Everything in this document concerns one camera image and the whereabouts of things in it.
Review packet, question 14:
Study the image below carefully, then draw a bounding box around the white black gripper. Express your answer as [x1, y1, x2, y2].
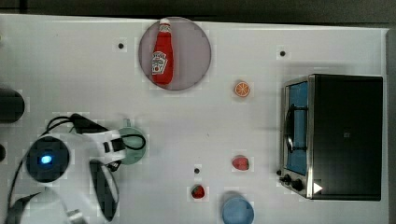
[69, 114, 127, 172]

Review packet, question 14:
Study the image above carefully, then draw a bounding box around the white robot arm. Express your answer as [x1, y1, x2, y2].
[4, 114, 126, 224]

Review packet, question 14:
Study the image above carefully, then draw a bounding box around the green mug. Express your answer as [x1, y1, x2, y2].
[120, 119, 147, 165]

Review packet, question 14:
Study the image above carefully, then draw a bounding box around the red ketchup bottle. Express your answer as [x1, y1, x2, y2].
[151, 19, 174, 85]

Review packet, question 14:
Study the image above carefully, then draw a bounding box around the small red strawberry toy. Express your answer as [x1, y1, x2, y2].
[191, 185, 205, 199]

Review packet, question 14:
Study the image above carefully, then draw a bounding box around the black round container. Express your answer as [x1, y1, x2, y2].
[0, 89, 25, 123]

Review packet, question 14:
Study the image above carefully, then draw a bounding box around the grey round plate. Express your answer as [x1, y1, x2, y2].
[138, 17, 212, 91]

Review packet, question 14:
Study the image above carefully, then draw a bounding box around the pink strawberry toy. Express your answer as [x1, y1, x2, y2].
[232, 156, 249, 171]

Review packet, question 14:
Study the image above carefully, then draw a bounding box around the blue cup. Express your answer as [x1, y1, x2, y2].
[221, 196, 254, 224]

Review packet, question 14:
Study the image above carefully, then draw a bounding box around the orange slice toy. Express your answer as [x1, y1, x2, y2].
[234, 81, 250, 97]

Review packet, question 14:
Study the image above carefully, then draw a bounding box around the black toaster oven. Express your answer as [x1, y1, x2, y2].
[276, 74, 384, 201]

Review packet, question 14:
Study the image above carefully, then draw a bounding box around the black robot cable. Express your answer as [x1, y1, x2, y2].
[5, 116, 148, 218]

